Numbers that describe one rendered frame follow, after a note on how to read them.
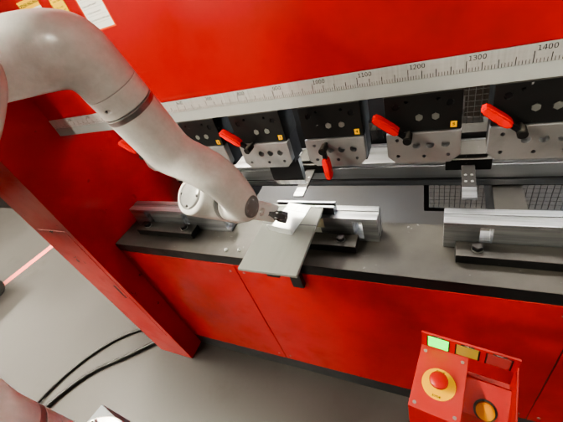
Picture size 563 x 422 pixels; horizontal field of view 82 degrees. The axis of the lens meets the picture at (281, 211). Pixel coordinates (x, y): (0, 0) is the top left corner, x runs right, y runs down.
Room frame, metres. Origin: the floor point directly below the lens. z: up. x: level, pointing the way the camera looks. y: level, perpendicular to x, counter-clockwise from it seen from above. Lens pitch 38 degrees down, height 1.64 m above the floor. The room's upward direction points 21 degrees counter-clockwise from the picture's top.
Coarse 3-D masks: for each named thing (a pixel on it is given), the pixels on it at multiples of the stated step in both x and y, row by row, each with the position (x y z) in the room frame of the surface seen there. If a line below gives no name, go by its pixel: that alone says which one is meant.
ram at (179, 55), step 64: (0, 0) 1.17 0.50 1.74; (64, 0) 1.04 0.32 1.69; (128, 0) 0.93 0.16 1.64; (192, 0) 0.84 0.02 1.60; (256, 0) 0.76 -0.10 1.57; (320, 0) 0.69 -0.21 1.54; (384, 0) 0.62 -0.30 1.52; (448, 0) 0.57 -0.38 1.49; (512, 0) 0.52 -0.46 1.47; (192, 64) 0.88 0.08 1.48; (256, 64) 0.78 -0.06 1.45; (320, 64) 0.70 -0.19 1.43; (384, 64) 0.63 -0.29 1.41; (64, 128) 1.25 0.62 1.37
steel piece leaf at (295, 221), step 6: (288, 210) 0.81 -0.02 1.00; (288, 216) 0.79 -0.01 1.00; (294, 216) 0.78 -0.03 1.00; (300, 216) 0.77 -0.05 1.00; (276, 222) 0.78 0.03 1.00; (288, 222) 0.76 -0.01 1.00; (294, 222) 0.75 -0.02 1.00; (300, 222) 0.74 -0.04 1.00; (270, 228) 0.75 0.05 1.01; (276, 228) 0.74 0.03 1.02; (282, 228) 0.72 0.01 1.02; (288, 228) 0.73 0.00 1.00; (294, 228) 0.72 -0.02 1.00
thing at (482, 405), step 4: (480, 404) 0.23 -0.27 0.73; (484, 404) 0.23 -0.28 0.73; (488, 404) 0.23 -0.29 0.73; (476, 408) 0.23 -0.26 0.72; (480, 408) 0.23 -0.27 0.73; (484, 408) 0.22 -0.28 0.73; (488, 408) 0.22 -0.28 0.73; (492, 408) 0.22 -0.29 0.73; (476, 412) 0.23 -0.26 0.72; (480, 412) 0.22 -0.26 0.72; (484, 412) 0.22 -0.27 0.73; (488, 412) 0.22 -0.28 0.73; (492, 412) 0.21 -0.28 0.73; (480, 416) 0.22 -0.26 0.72; (484, 416) 0.21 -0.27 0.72; (488, 416) 0.21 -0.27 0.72; (492, 416) 0.21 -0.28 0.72; (484, 420) 0.21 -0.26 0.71; (488, 420) 0.20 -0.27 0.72
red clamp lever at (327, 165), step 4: (324, 144) 0.69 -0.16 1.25; (320, 148) 0.68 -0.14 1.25; (324, 148) 0.68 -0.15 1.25; (320, 152) 0.68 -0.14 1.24; (324, 152) 0.67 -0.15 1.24; (324, 156) 0.68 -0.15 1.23; (324, 160) 0.68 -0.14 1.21; (328, 160) 0.68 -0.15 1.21; (324, 164) 0.68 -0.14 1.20; (328, 164) 0.68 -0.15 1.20; (324, 168) 0.68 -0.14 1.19; (328, 168) 0.68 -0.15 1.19; (332, 168) 0.69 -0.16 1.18; (324, 172) 0.69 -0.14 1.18; (328, 172) 0.68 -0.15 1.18; (332, 172) 0.68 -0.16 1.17; (328, 176) 0.68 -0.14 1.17; (332, 176) 0.68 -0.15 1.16
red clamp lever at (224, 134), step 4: (220, 132) 0.83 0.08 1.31; (224, 132) 0.83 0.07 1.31; (228, 132) 0.83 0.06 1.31; (220, 136) 0.83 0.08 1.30; (224, 136) 0.83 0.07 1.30; (228, 136) 0.82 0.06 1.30; (232, 136) 0.82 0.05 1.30; (236, 136) 0.82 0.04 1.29; (228, 140) 0.82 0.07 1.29; (232, 140) 0.81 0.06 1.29; (236, 140) 0.81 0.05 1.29; (240, 140) 0.82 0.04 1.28; (236, 144) 0.81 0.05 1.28; (240, 144) 0.81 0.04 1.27; (244, 144) 0.81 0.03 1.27; (248, 144) 0.81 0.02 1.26; (252, 144) 0.81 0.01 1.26; (244, 148) 0.81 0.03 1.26; (248, 148) 0.79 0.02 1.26; (252, 148) 0.80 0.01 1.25; (248, 152) 0.79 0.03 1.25
